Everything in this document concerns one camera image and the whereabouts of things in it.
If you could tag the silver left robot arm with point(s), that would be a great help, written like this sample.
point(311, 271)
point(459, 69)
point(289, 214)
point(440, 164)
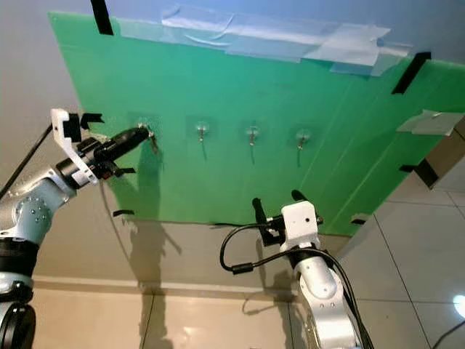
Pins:
point(36, 211)

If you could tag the long clear tape strip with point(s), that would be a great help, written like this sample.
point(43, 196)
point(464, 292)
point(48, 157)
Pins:
point(261, 38)

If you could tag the green wall board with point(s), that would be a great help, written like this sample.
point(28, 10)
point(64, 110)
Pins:
point(261, 182)

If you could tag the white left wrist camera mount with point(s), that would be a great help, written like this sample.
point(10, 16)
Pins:
point(62, 125)

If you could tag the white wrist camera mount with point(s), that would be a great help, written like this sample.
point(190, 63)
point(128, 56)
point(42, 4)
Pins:
point(303, 222)
point(62, 125)

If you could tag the metal wall hook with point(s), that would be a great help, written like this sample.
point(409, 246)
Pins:
point(301, 137)
point(252, 134)
point(201, 132)
point(152, 129)

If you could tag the silver key bunch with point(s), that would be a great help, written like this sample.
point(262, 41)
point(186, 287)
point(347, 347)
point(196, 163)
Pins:
point(154, 142)

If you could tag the short clear tape strip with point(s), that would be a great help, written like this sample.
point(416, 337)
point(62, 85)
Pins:
point(432, 122)

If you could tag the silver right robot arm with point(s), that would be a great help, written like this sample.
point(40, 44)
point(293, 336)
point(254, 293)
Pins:
point(323, 291)

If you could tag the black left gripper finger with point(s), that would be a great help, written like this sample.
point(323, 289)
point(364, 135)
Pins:
point(131, 146)
point(131, 135)

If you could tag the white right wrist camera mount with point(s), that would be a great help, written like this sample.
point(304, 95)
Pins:
point(303, 222)

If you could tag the black tape strip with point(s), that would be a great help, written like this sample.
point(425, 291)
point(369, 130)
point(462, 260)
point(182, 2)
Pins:
point(410, 73)
point(123, 213)
point(102, 16)
point(360, 218)
point(421, 173)

